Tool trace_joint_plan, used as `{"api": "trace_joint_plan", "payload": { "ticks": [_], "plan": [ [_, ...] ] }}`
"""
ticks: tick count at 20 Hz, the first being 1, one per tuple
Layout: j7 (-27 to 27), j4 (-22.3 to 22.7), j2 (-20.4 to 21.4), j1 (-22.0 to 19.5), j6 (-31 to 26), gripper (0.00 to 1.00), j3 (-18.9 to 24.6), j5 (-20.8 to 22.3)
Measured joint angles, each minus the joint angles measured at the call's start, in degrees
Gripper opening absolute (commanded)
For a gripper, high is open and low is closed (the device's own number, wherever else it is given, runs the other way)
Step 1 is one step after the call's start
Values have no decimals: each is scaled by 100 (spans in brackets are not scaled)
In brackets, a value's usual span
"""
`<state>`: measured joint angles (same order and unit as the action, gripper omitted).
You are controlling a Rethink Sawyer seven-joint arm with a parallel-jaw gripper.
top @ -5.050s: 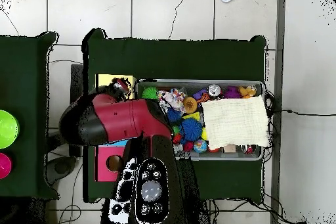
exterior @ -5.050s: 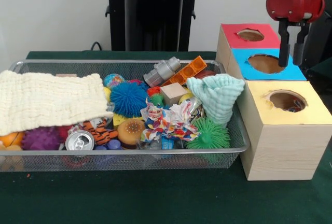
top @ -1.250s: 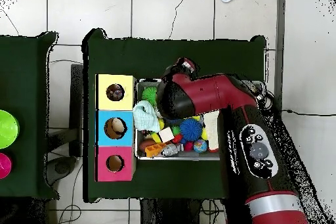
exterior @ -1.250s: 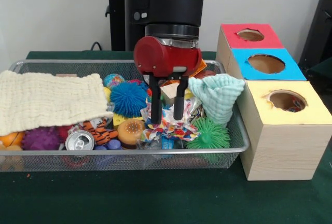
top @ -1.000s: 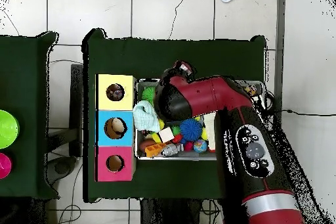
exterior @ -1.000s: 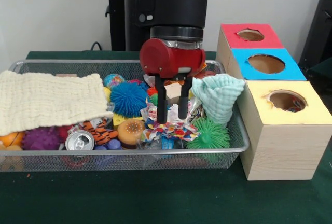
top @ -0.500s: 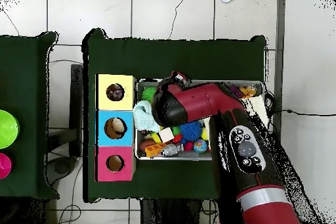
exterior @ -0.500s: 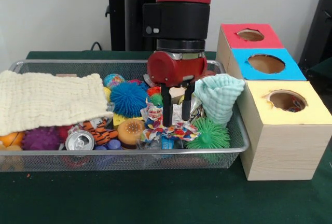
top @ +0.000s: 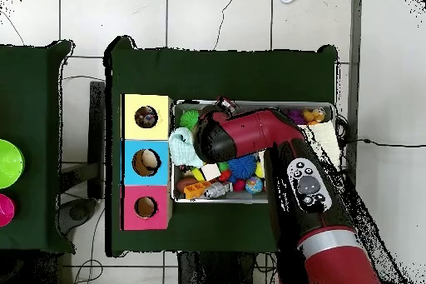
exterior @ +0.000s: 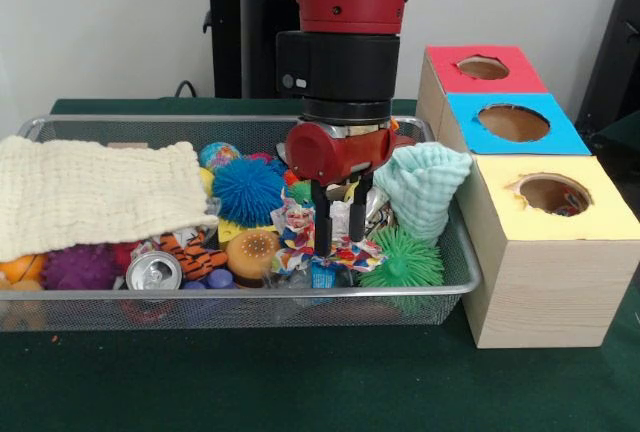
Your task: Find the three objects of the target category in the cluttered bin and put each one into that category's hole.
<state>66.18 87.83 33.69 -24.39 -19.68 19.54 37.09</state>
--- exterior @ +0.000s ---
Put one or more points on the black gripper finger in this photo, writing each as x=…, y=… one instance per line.
x=322, y=222
x=359, y=212

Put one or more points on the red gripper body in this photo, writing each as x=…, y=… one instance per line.
x=320, y=154

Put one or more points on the colourful printed paper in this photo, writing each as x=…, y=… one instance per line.
x=572, y=200
x=295, y=224

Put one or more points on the light blue muslin cloth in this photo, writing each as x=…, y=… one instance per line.
x=425, y=192

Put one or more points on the cream muslin cloth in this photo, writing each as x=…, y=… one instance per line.
x=100, y=192

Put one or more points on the wooden box with three holes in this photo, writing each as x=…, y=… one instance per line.
x=550, y=292

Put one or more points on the green spiky ball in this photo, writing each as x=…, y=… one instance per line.
x=410, y=264

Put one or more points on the toy burger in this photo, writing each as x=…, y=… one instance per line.
x=252, y=254

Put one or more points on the large blue spiky ball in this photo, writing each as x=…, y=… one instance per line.
x=250, y=192

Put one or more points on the globe print ball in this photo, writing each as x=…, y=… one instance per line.
x=220, y=154

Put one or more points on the tiger plush toy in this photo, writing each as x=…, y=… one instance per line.
x=200, y=252

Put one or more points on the silver drink can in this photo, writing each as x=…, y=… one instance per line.
x=152, y=272

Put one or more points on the purple knobbly ball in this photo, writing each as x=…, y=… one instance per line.
x=80, y=267

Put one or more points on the green covered side table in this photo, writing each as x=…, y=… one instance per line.
x=625, y=137

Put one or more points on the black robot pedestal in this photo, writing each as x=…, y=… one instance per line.
x=250, y=52

